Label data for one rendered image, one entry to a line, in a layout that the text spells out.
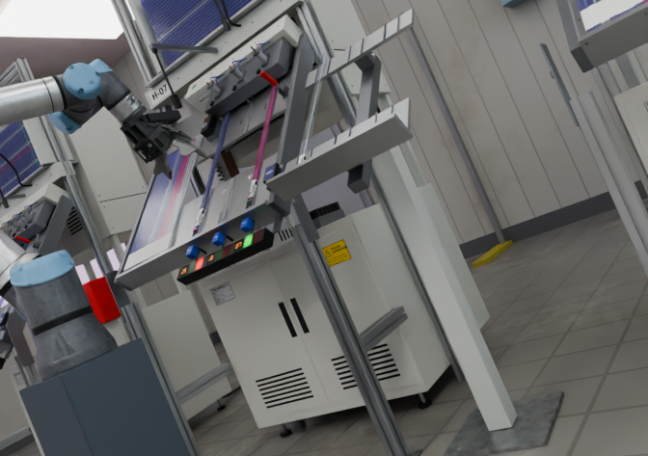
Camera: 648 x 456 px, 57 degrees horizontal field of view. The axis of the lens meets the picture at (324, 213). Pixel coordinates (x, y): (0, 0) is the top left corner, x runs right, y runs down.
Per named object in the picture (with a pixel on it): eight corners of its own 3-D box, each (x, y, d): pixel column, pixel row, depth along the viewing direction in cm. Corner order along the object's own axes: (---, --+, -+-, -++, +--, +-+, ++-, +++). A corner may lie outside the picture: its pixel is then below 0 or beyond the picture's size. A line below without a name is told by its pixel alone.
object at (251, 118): (300, 116, 178) (288, 105, 175) (163, 197, 214) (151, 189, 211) (310, 48, 198) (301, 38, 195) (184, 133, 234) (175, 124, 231)
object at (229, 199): (278, 208, 153) (269, 201, 151) (127, 282, 189) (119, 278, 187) (286, 154, 165) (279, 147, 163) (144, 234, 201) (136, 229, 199)
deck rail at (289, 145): (289, 214, 153) (273, 201, 149) (283, 217, 154) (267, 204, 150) (316, 45, 197) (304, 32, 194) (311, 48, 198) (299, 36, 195)
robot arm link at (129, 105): (119, 100, 155) (137, 86, 151) (131, 114, 157) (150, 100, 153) (103, 115, 150) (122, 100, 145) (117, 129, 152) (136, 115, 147)
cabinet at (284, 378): (435, 411, 173) (350, 214, 175) (264, 445, 211) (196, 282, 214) (497, 332, 227) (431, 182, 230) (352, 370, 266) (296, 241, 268)
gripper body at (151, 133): (148, 166, 155) (114, 131, 150) (163, 148, 161) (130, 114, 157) (166, 154, 151) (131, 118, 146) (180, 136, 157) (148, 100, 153)
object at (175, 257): (283, 217, 154) (264, 202, 150) (133, 289, 190) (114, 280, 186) (284, 213, 155) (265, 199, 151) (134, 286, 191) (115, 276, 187)
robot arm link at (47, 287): (31, 328, 111) (4, 260, 112) (29, 333, 123) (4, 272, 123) (95, 302, 118) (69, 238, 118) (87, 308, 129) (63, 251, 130)
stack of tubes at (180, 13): (266, -12, 192) (233, -87, 193) (168, 67, 220) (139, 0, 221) (288, -7, 202) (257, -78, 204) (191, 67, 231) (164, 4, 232)
